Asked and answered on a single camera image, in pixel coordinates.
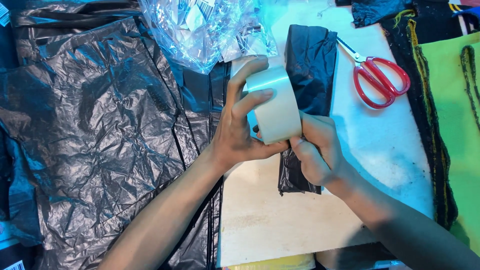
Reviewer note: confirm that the person's right hand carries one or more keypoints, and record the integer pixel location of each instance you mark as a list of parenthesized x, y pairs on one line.
[(318, 153)]

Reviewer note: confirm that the person's left hand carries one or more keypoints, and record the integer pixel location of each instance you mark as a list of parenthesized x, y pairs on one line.
[(232, 131)]

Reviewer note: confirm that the clear bag of labels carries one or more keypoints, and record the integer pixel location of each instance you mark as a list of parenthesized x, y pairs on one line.
[(210, 30)]

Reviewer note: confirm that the crumpled black plastic piece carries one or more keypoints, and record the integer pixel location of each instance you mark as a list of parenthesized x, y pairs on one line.
[(375, 11)]

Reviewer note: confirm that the clear packing tape roll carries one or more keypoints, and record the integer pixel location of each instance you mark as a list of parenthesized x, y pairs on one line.
[(275, 107)]

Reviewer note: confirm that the pile of black plastic bags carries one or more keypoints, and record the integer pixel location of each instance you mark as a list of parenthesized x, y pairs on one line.
[(101, 131)]

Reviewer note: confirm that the green cloth with dark trim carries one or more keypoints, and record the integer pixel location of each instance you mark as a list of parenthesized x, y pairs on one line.
[(452, 123)]

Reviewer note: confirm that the black fabric with yellow stitching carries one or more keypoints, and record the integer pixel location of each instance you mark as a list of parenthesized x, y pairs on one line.
[(423, 93)]

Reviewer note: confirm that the yellow packet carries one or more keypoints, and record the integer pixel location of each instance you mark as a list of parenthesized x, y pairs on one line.
[(273, 262)]

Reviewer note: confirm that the black wrapped plastic parcel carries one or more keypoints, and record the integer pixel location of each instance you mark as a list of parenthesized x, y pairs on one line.
[(309, 71)]

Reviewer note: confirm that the white barcode label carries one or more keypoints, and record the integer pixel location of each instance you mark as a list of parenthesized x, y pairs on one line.
[(15, 266), (3, 14)]

